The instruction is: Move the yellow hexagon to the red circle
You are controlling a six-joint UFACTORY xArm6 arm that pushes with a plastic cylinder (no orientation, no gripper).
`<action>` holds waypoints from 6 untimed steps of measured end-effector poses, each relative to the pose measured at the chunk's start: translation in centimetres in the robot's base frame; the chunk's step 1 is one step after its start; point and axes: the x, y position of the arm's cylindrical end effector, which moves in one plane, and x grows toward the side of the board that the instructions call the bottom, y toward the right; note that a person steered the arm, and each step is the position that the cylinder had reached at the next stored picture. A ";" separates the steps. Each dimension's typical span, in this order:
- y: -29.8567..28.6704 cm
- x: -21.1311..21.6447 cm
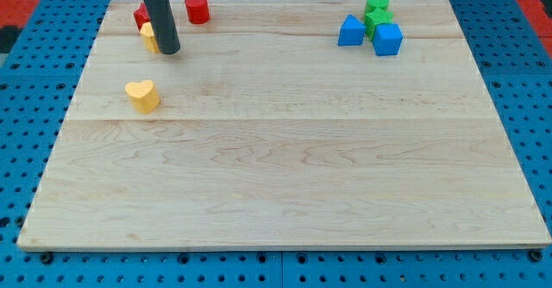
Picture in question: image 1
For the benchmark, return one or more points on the light wooden board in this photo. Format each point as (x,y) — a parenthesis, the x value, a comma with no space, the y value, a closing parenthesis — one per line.
(270,137)

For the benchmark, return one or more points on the green star block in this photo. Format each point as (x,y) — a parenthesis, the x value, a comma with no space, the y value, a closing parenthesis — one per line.
(374,18)

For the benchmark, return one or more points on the yellow hexagon block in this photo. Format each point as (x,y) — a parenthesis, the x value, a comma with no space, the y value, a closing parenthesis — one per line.
(148,38)

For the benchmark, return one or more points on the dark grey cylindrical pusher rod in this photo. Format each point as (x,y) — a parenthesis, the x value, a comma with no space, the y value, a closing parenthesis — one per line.
(163,24)

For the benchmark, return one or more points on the blue triangle block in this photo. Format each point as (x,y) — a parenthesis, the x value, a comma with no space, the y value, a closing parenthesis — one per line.
(352,32)

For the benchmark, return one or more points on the red star block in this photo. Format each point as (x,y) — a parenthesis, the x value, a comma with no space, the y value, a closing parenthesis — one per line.
(141,16)

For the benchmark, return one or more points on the yellow heart block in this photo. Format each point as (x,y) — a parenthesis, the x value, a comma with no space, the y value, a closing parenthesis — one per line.
(143,95)

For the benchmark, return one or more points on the red cylinder block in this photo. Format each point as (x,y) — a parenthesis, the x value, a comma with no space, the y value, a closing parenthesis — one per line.
(198,11)

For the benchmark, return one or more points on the green cylinder block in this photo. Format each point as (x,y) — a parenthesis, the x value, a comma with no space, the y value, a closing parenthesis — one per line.
(372,5)

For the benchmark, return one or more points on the blue cube block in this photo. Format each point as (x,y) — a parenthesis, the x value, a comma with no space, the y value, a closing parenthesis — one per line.
(387,39)

